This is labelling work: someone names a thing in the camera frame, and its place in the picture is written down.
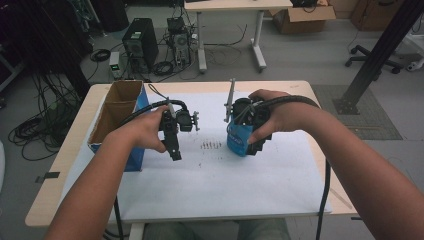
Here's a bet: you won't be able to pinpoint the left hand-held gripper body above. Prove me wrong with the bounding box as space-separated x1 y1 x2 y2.
159 109 201 143

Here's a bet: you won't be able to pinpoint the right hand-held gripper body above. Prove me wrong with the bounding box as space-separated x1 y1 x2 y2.
224 78 272 133

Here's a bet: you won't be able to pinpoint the blue packet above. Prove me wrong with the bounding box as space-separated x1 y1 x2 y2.
226 123 255 158

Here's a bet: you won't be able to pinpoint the blue cardboard box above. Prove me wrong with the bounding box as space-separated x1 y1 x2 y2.
87 79 151 173

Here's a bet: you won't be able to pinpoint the person's left hand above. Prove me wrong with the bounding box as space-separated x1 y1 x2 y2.
106 105 171 154

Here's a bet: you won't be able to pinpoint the person's right hand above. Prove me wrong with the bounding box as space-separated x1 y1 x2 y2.
247 88 322 145

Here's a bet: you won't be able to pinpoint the white mat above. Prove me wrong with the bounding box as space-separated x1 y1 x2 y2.
61 91 333 223

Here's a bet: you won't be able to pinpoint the open computer case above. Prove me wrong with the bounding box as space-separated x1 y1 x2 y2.
166 16 193 68

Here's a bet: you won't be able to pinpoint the person's legs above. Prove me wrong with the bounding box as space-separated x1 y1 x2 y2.
143 218 291 240

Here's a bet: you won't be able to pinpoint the black computer tower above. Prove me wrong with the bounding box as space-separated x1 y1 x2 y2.
121 17 160 73

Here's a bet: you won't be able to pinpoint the white table leg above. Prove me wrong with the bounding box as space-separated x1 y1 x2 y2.
128 222 146 240

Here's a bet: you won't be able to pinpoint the white device with green light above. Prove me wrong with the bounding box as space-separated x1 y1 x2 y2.
108 50 122 79

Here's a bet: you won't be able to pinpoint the open cardboard box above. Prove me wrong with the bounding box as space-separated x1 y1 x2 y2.
269 4 337 35

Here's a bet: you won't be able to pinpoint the desk with white legs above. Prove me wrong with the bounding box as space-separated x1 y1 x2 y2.
183 0 294 74

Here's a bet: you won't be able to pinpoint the grey floor mat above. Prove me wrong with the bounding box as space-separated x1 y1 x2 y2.
311 83 404 141

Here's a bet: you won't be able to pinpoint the black office chair base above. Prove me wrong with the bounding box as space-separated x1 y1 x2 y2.
344 44 404 75

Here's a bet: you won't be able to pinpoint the black tape strip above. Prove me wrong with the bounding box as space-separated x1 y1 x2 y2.
34 171 61 184

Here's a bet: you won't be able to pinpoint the closed brown cardboard box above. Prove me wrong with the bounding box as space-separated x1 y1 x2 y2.
349 0 406 33

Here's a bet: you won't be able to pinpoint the black curtain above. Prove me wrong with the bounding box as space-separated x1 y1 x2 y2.
0 0 93 101

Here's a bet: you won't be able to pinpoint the thin grey cable with plug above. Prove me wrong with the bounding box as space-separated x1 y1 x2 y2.
147 83 176 119

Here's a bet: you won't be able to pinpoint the thick black left gripper cable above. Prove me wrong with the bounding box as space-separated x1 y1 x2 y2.
113 99 190 240

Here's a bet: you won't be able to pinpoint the thick black gripper cable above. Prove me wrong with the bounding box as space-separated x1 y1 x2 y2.
256 94 332 240
113 99 190 240

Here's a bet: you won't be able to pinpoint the thick black right gripper cable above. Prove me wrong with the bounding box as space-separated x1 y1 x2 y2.
256 94 332 240

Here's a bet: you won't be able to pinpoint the loose black floor cable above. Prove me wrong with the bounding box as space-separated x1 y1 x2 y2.
203 23 248 48

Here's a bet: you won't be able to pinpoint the small black cable coil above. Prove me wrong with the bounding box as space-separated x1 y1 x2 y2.
89 48 112 63

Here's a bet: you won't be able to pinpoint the black metal post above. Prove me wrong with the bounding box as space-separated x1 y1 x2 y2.
333 0 424 116

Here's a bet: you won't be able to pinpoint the bundle of black floor cables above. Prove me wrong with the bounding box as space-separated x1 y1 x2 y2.
8 73 91 162

